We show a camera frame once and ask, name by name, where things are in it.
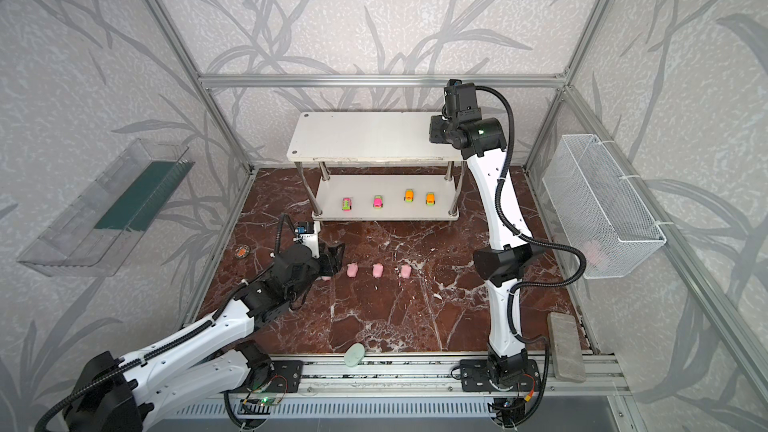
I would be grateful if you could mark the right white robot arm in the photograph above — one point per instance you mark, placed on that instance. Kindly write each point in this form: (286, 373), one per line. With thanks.
(478, 121)

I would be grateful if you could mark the pale green oval soap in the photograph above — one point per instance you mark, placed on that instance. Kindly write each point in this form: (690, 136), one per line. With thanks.
(354, 355)

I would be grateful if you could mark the clear plastic wall bin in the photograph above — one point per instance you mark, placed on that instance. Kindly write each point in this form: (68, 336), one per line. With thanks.
(95, 234)

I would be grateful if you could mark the grey stone block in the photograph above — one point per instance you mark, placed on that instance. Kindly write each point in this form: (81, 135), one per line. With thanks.
(566, 349)

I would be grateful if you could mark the white wire wall basket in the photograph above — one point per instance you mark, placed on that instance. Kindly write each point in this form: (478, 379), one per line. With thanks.
(595, 200)

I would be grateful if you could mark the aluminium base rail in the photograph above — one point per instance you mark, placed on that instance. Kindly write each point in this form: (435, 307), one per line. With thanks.
(415, 385)

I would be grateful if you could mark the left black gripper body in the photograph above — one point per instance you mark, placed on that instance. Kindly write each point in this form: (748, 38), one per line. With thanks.
(327, 258)

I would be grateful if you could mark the pink green toy car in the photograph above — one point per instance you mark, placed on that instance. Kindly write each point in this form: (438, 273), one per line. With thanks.
(378, 201)

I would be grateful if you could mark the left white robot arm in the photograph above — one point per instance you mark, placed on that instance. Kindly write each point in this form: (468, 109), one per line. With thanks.
(212, 355)

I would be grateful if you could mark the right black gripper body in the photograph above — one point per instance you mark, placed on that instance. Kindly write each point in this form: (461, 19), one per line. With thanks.
(442, 132)

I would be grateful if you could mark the white two-tier shelf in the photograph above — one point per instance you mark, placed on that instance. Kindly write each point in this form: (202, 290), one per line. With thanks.
(363, 154)

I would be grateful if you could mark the pink item in basket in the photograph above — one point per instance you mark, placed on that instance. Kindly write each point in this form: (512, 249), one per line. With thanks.
(596, 255)

